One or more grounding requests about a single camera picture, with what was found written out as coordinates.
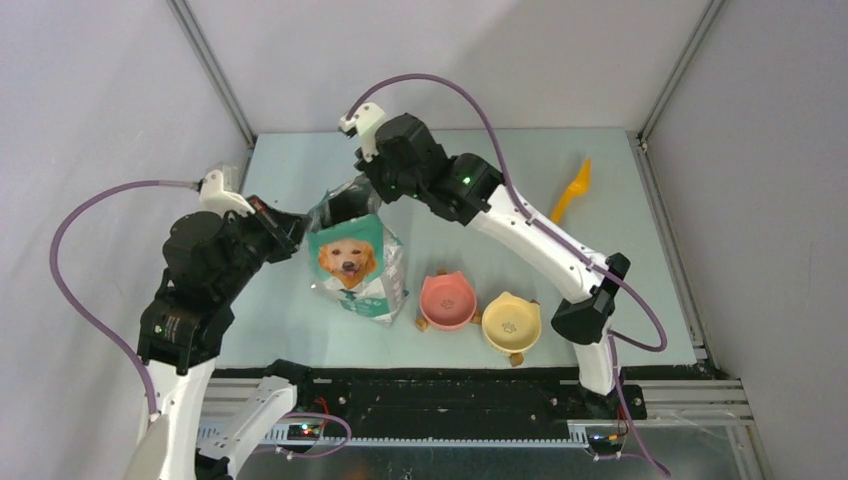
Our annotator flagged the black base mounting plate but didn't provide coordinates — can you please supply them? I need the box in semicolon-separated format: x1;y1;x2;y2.
263;360;647;442

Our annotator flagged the pink cat-ear pet bowl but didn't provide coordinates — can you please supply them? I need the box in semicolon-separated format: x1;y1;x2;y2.
415;268;482;332

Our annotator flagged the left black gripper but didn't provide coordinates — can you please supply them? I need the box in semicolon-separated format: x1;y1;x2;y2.
214;193;311;302

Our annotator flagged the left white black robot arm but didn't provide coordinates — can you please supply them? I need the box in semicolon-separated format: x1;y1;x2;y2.
125;196;316;479

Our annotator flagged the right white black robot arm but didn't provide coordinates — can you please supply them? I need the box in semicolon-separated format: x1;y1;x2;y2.
339;105;629;418

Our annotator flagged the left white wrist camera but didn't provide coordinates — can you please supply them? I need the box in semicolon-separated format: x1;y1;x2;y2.
199;164;255;217

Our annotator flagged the corner aluminium post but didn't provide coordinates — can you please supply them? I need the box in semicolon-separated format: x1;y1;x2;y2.
166;0;257;149
637;0;727;144

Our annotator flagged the right corner aluminium post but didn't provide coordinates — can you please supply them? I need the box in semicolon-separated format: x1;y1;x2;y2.
637;0;727;144

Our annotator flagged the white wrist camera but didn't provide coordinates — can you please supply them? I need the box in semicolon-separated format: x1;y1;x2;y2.
199;164;255;217
338;102;389;162

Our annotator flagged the aluminium frame rail base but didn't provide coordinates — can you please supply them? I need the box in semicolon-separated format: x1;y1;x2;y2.
150;377;770;480

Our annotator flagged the left corner aluminium post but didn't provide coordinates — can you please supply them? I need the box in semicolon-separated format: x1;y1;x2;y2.
166;0;257;149

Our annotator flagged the green dog food bag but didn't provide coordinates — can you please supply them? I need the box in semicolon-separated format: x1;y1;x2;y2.
306;175;409;326

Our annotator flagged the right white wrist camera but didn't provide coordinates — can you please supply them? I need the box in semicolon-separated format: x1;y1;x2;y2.
338;102;389;162

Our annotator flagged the yellow cat-ear pet bowl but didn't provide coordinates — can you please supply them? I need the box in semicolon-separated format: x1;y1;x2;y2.
481;291;542;367

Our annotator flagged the orange plastic food scoop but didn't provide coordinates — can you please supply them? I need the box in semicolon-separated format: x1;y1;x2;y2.
549;158;592;223

